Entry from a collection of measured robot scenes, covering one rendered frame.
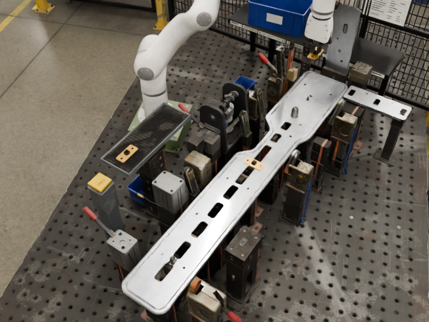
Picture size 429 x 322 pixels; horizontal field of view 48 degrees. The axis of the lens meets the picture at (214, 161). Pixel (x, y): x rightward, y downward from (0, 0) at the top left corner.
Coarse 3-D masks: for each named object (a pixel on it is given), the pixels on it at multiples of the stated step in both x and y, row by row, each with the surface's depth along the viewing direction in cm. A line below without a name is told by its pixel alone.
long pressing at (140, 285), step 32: (288, 96) 220; (320, 96) 220; (288, 128) 206; (224, 192) 184; (256, 192) 184; (192, 224) 174; (224, 224) 174; (160, 256) 166; (192, 256) 166; (128, 288) 158; (160, 288) 158
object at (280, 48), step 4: (280, 48) 209; (276, 52) 210; (280, 52) 209; (284, 52) 208; (288, 52) 209; (276, 56) 211; (280, 56) 210; (284, 56) 213; (276, 60) 212; (280, 60) 211; (284, 60) 214; (280, 64) 212; (284, 64) 215; (280, 68) 214; (284, 68) 217; (280, 72) 216; (284, 72) 218; (280, 76) 217; (284, 76) 219
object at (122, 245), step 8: (120, 232) 166; (112, 240) 163; (120, 240) 163; (128, 240) 163; (136, 240) 163; (112, 248) 163; (120, 248) 161; (128, 248) 161; (136, 248) 165; (112, 256) 169; (120, 256) 164; (128, 256) 163; (136, 256) 168; (120, 264) 170; (128, 264) 166; (136, 264) 171; (120, 272) 177; (128, 272) 172; (120, 280) 182; (136, 304) 186
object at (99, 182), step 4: (96, 176) 169; (100, 176) 169; (104, 176) 169; (92, 180) 168; (96, 180) 168; (100, 180) 168; (104, 180) 168; (108, 180) 168; (88, 184) 167; (92, 184) 167; (96, 184) 167; (100, 184) 167; (104, 184) 167; (108, 184) 168; (96, 188) 166; (100, 188) 166; (104, 188) 167
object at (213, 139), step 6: (204, 132) 195; (210, 132) 195; (204, 138) 192; (210, 138) 193; (216, 138) 193; (204, 144) 193; (210, 144) 191; (216, 144) 194; (204, 150) 196; (210, 150) 194; (216, 150) 196; (210, 156) 196; (216, 156) 199; (216, 162) 204; (216, 168) 206; (210, 180) 208
